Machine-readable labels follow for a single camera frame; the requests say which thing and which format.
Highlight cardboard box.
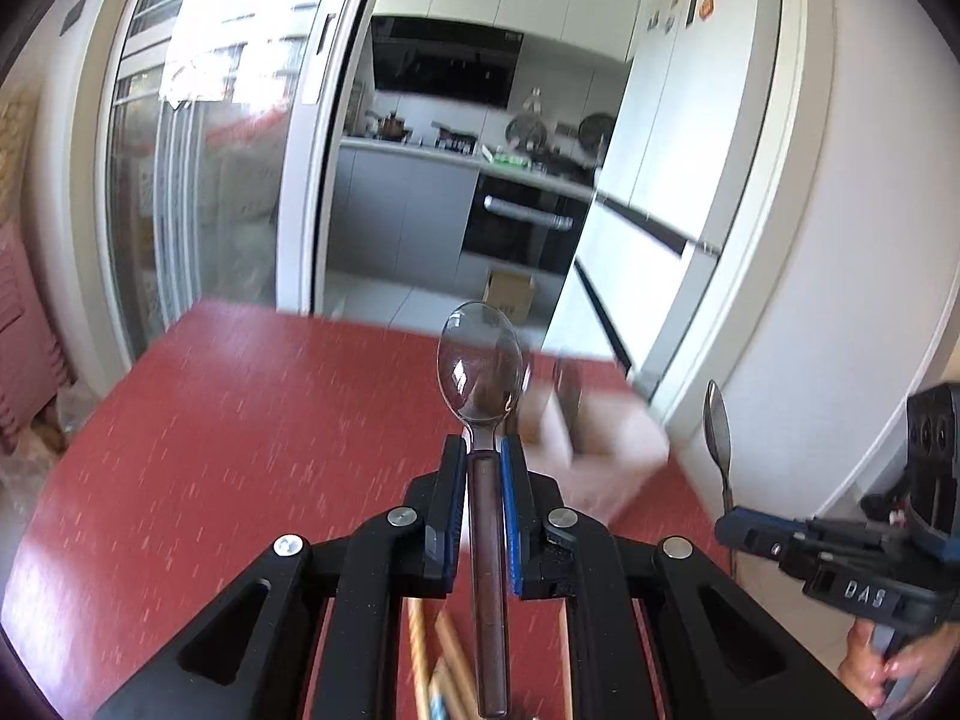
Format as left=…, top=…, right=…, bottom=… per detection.
left=480, top=268, right=537, bottom=325

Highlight metal spoon with brown handle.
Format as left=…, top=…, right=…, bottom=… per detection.
left=437, top=301, right=524, bottom=719
left=703, top=381, right=740, bottom=517

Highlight person's right hand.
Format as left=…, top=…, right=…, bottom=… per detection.
left=836, top=622, right=960, bottom=713

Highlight black range hood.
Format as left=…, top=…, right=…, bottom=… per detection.
left=371, top=15, right=524, bottom=107

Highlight stack of pink stools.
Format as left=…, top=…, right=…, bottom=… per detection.
left=0, top=225, right=76, bottom=455

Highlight glass sliding door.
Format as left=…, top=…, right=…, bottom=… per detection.
left=71, top=0, right=398, bottom=368

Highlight white refrigerator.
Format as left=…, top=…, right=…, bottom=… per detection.
left=544, top=0, right=788, bottom=406

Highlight grey lower kitchen cabinets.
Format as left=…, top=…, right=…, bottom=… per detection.
left=330, top=139, right=481, bottom=278

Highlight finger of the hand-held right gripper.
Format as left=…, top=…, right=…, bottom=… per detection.
left=715, top=508, right=908, bottom=571

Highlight clear plastic bag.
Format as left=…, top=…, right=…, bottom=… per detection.
left=52, top=381, right=102, bottom=455

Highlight pink plastic utensil holder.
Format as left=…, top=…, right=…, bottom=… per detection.
left=521, top=356, right=672, bottom=526

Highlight blue patterned wooden chopstick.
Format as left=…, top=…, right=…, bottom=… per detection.
left=426, top=664, right=458, bottom=720

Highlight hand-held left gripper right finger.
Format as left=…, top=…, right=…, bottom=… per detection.
left=501, top=435, right=875, bottom=720

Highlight plain wooden chopstick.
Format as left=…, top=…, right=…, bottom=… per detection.
left=558, top=604, right=576, bottom=720
left=435, top=610, right=481, bottom=720

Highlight round metal rack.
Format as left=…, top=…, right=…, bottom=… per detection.
left=577, top=112, right=617, bottom=152
left=506, top=111, right=550, bottom=152

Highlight black built-in oven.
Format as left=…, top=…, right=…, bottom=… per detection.
left=461, top=172, right=593, bottom=278

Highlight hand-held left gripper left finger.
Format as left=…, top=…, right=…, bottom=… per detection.
left=94, top=435, right=470, bottom=720

